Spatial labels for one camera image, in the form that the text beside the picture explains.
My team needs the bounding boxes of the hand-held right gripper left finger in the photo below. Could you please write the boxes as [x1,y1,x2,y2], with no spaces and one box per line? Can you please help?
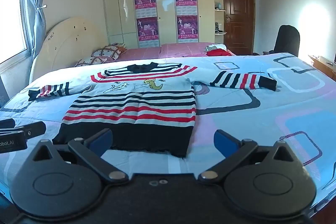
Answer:
[31,128,130,184]

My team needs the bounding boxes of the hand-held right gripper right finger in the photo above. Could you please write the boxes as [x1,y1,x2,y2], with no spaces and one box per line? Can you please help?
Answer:
[197,130,301,184]

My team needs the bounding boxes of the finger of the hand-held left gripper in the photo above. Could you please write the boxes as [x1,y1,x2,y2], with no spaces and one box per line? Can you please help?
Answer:
[23,121,47,139]

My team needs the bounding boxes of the striped knit sweater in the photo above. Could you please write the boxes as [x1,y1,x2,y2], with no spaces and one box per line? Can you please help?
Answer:
[28,62,278,159]

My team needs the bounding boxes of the red and white clothes pile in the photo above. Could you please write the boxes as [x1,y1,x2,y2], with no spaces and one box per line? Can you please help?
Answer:
[205,44,233,57]

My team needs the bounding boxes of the white cloth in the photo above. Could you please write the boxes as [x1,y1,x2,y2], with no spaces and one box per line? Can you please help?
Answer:
[0,52,336,219]

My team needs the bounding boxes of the patterned pillow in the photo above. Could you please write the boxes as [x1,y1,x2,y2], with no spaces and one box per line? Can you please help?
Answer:
[91,44,128,61]
[74,55,114,67]

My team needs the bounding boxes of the cream wooden headboard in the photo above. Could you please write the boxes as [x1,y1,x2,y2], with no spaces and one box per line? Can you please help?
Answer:
[29,17,108,81]

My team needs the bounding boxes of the pink bedsheet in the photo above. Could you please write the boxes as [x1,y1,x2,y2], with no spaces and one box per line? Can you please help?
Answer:
[119,42,237,59]

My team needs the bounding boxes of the black chair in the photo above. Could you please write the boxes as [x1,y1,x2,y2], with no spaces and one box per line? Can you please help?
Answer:
[268,25,300,57]

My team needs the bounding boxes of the window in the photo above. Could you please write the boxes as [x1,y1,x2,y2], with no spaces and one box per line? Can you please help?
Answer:
[0,0,30,64]

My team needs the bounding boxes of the wooden desk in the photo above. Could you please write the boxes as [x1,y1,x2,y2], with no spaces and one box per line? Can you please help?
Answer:
[308,54,336,81]

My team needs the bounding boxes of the blue curtain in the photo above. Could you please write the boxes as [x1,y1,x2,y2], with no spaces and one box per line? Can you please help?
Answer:
[25,0,48,62]

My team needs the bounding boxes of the brown wooden door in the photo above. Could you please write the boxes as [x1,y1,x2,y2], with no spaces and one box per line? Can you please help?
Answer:
[222,0,256,56]

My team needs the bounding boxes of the cream corner shelf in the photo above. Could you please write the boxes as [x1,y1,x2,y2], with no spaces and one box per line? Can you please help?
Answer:
[212,0,227,44]

